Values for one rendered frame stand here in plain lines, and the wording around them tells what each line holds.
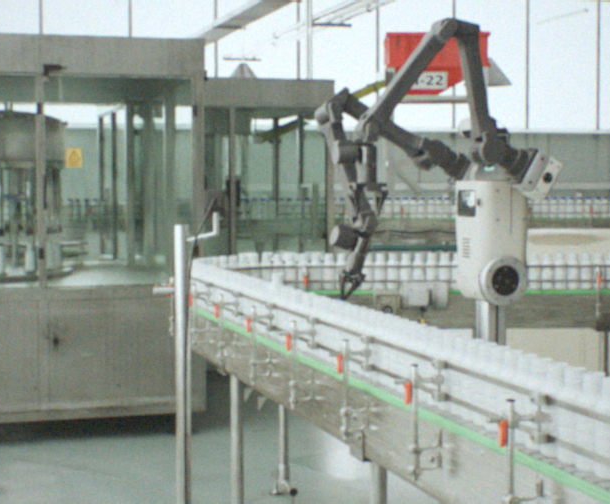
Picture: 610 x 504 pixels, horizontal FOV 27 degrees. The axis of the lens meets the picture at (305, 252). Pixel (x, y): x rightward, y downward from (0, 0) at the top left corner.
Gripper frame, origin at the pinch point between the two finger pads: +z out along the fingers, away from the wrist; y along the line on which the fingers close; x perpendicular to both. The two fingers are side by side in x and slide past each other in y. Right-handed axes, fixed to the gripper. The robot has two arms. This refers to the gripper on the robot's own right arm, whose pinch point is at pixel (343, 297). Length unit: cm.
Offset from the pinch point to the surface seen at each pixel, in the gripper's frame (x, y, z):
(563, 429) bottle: -19, 181, 14
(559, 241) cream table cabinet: 250, -347, -89
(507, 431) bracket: -26, 176, 17
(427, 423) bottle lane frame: -18, 126, 23
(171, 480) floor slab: 31, -246, 109
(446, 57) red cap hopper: 240, -625, -241
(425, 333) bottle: -20, 115, 5
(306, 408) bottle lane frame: -13, 37, 34
